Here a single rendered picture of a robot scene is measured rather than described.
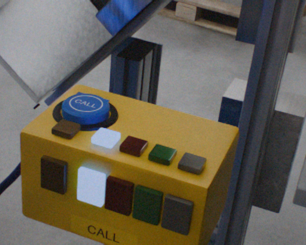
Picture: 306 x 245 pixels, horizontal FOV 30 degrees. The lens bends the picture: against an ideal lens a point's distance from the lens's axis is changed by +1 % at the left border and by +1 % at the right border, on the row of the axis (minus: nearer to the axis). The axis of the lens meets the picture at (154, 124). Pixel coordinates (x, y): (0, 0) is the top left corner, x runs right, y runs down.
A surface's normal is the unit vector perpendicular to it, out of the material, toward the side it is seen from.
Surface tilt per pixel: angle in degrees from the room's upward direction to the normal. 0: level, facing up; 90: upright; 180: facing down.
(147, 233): 90
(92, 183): 90
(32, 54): 55
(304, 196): 90
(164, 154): 0
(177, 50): 1
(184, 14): 90
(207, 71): 1
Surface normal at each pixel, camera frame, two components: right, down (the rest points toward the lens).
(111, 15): -0.50, 0.54
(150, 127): 0.10, -0.85
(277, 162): -0.36, 0.45
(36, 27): 0.25, -0.06
